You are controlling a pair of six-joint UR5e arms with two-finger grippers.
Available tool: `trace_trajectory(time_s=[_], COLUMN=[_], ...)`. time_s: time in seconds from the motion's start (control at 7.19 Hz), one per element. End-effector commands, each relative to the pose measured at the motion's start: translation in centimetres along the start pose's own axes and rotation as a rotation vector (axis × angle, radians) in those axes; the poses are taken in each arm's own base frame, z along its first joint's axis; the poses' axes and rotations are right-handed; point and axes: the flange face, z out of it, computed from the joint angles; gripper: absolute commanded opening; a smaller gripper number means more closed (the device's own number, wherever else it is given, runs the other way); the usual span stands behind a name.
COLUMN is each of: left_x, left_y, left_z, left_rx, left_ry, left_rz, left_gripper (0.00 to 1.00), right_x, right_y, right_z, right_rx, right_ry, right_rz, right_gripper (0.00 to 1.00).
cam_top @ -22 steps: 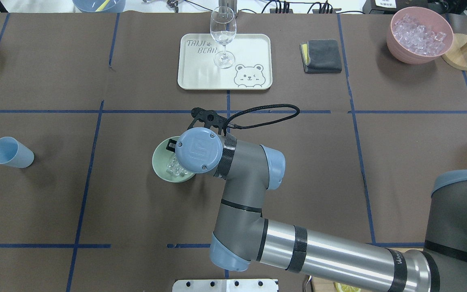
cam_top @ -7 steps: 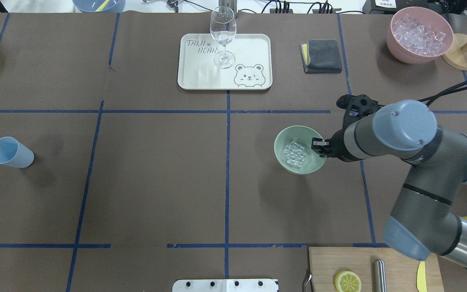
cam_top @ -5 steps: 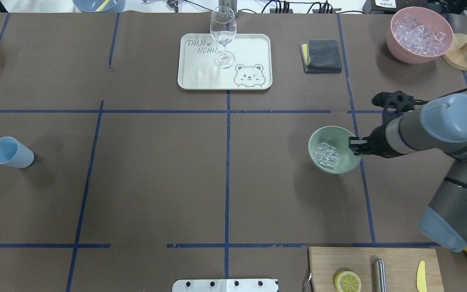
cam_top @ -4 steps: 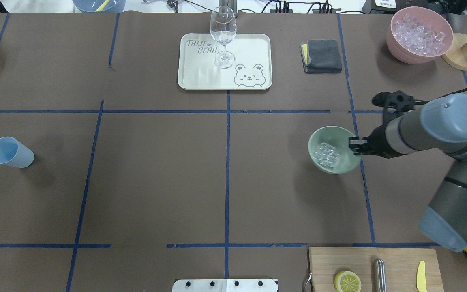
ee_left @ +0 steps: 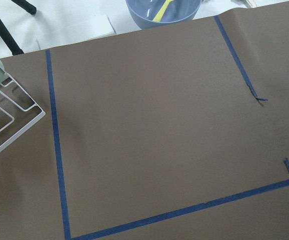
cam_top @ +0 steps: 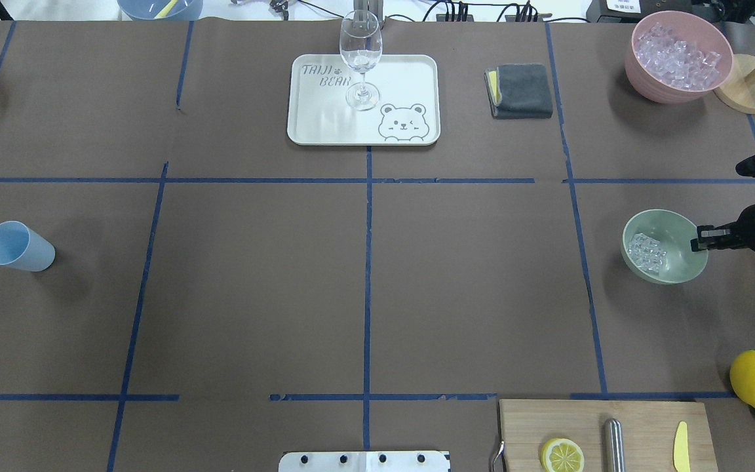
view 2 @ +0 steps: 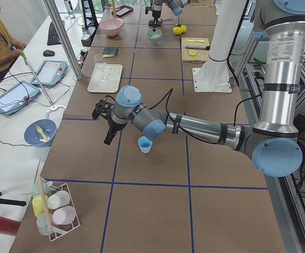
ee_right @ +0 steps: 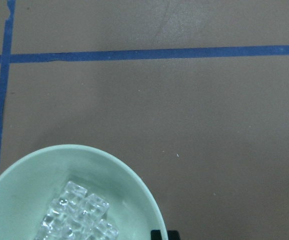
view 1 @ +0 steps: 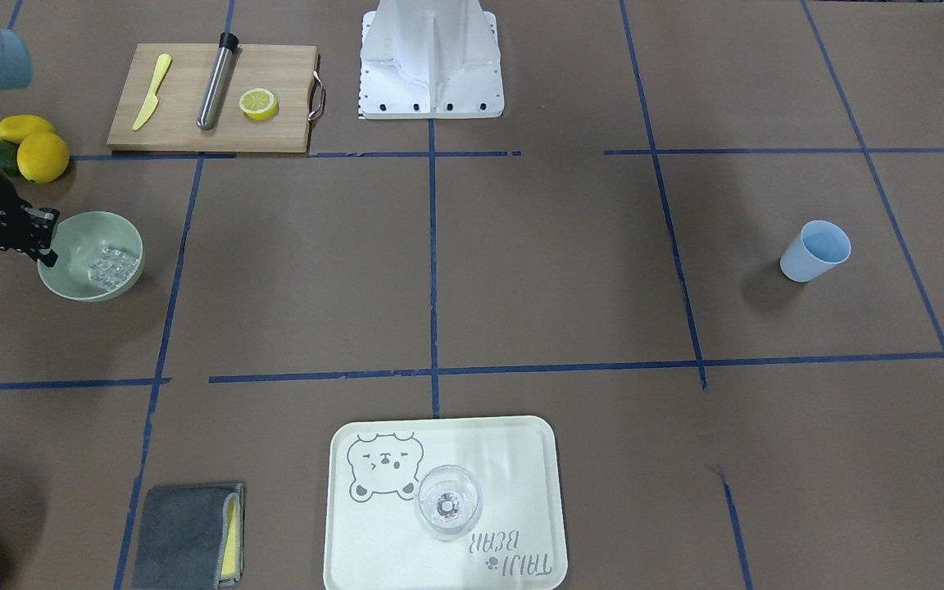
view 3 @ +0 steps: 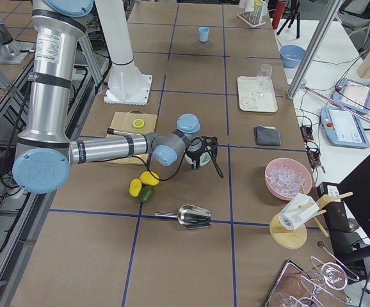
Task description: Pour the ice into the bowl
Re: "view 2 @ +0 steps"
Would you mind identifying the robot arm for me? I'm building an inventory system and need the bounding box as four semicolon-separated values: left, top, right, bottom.
151;0;190;32
104;1;305;177

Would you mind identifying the black computer mouse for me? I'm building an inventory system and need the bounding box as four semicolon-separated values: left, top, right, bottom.
43;50;55;57

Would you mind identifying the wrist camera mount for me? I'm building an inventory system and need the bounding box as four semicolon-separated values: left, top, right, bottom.
92;95;115;120

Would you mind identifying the pink bowl with ice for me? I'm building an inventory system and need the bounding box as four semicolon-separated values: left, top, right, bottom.
99;18;123;37

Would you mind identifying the red cylinder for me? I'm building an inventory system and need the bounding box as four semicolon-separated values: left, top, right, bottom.
0;216;21;236

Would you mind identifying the clear plastic cup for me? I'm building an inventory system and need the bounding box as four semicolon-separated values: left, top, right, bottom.
36;213;54;236

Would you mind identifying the yellow lemon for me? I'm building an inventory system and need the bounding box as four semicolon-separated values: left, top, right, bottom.
173;26;183;35
181;25;187;33

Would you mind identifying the white wire cup rack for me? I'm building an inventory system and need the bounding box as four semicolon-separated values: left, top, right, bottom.
36;177;80;241

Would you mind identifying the aluminium frame post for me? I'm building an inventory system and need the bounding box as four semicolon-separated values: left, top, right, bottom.
43;0;82;80

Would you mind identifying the wooden cutting board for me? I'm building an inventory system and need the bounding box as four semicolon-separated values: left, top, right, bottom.
181;37;210;62

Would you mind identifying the cream plastic cup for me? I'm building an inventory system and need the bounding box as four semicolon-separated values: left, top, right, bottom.
47;190;70;210

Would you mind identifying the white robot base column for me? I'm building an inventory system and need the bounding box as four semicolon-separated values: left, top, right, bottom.
193;0;248;93

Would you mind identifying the lemon half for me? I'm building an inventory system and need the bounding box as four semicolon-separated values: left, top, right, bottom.
188;50;197;56

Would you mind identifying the clear wine glass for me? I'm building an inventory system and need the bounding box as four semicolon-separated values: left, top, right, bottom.
93;54;108;82

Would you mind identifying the cream bear tray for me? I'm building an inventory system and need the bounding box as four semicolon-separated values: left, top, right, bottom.
87;64;123;93

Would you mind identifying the yellow plastic knife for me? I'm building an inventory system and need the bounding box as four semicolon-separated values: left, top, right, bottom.
185;39;206;43

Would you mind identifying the yellow plastic cup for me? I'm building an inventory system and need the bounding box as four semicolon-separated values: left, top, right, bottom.
32;194;44;217

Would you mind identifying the light blue plastic cup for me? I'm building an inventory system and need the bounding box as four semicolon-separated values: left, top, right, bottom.
138;136;153;154

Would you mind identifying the yellow plastic fork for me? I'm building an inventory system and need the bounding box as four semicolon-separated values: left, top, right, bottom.
35;125;49;142

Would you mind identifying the far teach pendant tablet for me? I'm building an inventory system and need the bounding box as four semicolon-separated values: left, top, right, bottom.
36;60;68;87

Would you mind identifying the blue bowl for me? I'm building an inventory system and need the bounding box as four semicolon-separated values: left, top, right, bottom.
24;119;57;148

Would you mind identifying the metal rod with green tip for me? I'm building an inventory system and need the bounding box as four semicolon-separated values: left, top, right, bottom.
21;52;59;111

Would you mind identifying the green bowl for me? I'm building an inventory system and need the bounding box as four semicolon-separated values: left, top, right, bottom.
146;28;163;42

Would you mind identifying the black keyboard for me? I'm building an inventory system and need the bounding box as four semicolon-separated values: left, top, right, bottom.
47;22;61;46

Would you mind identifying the teach pendant tablet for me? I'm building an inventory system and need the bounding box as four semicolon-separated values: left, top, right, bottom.
0;81;40;116
36;60;68;87

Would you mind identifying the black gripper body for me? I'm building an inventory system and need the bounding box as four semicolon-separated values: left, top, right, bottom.
152;5;162;19
108;110;126;133

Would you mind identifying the near teach pendant tablet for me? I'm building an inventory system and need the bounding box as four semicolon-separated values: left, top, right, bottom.
0;81;40;116

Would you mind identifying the wooden rack handle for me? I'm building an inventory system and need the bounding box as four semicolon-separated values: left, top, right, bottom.
37;177;53;234

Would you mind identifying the grey folded cloth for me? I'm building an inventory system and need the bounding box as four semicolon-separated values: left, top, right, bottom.
102;47;119;57

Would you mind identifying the pink plastic cup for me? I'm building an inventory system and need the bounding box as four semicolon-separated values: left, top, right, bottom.
52;206;76;225

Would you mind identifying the green plastic cup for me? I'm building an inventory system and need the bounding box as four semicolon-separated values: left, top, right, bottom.
32;181;51;197

